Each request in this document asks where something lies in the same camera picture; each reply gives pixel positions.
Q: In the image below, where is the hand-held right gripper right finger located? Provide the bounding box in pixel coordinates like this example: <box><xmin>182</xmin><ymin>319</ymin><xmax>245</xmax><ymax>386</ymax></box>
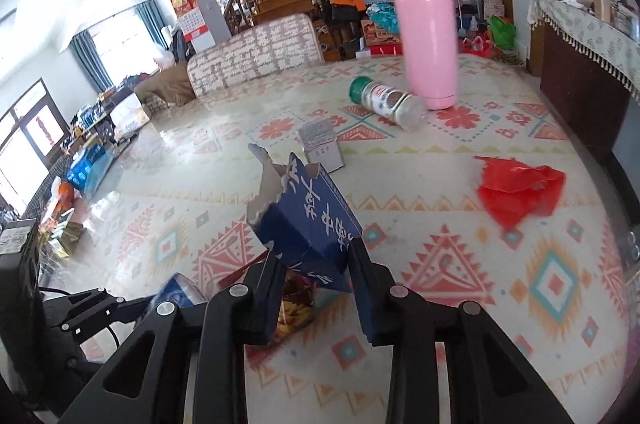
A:
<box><xmin>346</xmin><ymin>238</ymin><xmax>573</xmax><ymax>424</ymax></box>

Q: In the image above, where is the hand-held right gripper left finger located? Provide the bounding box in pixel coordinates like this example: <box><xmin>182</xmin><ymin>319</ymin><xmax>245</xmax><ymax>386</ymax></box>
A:
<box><xmin>59</xmin><ymin>249</ymin><xmax>288</xmax><ymax>424</ymax></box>

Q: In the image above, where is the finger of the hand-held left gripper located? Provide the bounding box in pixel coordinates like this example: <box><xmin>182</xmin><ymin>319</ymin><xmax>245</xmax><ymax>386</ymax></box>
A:
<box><xmin>42</xmin><ymin>288</ymin><xmax>151</xmax><ymax>335</ymax></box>

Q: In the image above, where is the dark red snack bag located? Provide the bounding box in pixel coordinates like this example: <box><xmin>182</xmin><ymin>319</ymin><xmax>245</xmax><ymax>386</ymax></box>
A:
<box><xmin>272</xmin><ymin>268</ymin><xmax>320</xmax><ymax>346</ymax></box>

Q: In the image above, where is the blue white wrapper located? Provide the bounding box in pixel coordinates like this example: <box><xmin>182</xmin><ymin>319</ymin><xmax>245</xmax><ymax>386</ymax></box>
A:
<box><xmin>135</xmin><ymin>272</ymin><xmax>208</xmax><ymax>320</ymax></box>

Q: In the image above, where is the torn blue box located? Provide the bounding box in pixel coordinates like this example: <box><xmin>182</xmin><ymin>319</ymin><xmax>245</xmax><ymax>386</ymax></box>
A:
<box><xmin>245</xmin><ymin>144</ymin><xmax>365</xmax><ymax>295</ymax></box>

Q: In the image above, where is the small grey white box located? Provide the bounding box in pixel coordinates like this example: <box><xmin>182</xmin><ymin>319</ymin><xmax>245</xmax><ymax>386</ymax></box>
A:
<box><xmin>297</xmin><ymin>120</ymin><xmax>346</xmax><ymax>172</ymax></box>

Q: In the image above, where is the white yellow snack pack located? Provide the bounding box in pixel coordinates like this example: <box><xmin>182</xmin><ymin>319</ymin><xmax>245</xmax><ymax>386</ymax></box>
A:
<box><xmin>42</xmin><ymin>214</ymin><xmax>86</xmax><ymax>260</ymax></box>

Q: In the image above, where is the patterned tablecloth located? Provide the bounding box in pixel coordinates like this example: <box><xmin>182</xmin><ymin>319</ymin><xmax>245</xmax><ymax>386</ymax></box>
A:
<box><xmin>30</xmin><ymin>54</ymin><xmax>636</xmax><ymax>424</ymax></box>

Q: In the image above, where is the orange packet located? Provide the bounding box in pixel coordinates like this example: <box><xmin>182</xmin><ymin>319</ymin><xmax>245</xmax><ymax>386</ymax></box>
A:
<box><xmin>55</xmin><ymin>181</ymin><xmax>78</xmax><ymax>205</ymax></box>

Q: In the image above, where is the blue packet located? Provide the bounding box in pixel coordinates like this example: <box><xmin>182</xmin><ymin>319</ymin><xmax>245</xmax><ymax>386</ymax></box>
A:
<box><xmin>65</xmin><ymin>144</ymin><xmax>116</xmax><ymax>195</ymax></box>

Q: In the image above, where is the red plastic bag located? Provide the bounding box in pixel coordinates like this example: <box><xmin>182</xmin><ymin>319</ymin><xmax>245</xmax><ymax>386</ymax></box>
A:
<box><xmin>474</xmin><ymin>155</ymin><xmax>567</xmax><ymax>230</ymax></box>

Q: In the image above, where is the clear spice bottle green cap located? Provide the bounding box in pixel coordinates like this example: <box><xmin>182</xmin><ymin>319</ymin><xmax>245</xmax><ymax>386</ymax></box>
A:
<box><xmin>349</xmin><ymin>75</ymin><xmax>428</xmax><ymax>132</ymax></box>

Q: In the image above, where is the blue curtain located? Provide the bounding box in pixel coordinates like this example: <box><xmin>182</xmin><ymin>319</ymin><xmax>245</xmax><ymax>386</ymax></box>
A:
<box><xmin>134</xmin><ymin>0</ymin><xmax>168</xmax><ymax>50</ymax></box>
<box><xmin>69</xmin><ymin>29</ymin><xmax>113</xmax><ymax>92</ymax></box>

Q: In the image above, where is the brown coat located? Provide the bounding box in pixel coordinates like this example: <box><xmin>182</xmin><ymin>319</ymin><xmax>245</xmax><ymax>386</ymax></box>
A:
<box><xmin>132</xmin><ymin>64</ymin><xmax>196</xmax><ymax>107</ymax></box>

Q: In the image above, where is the window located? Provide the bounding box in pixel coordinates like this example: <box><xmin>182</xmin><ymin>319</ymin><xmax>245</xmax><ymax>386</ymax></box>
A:
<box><xmin>90</xmin><ymin>6</ymin><xmax>161</xmax><ymax>80</ymax></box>

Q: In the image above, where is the pink thermos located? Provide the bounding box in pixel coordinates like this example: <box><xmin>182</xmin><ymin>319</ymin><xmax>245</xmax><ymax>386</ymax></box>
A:
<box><xmin>392</xmin><ymin>0</ymin><xmax>461</xmax><ymax>110</ymax></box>

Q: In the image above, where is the dark wooden cabinet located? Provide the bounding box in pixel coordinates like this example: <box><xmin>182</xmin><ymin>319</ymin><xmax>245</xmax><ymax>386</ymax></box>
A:
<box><xmin>537</xmin><ymin>21</ymin><xmax>633</xmax><ymax>165</ymax></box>

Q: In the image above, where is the pile of gift boxes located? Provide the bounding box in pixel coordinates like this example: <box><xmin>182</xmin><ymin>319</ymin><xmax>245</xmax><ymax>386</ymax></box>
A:
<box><xmin>312</xmin><ymin>0</ymin><xmax>406</xmax><ymax>60</ymax></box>

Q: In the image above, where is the green bag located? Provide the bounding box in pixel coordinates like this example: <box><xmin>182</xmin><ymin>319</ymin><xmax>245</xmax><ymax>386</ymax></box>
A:
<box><xmin>487</xmin><ymin>15</ymin><xmax>517</xmax><ymax>51</ymax></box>

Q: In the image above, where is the cabinet with fringed cloth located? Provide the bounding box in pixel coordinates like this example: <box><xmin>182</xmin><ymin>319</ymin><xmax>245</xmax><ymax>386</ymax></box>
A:
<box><xmin>529</xmin><ymin>0</ymin><xmax>640</xmax><ymax>102</ymax></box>

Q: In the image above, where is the red wall calendar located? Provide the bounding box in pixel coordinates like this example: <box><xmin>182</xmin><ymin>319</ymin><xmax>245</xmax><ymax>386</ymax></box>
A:
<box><xmin>169</xmin><ymin>0</ymin><xmax>208</xmax><ymax>42</ymax></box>

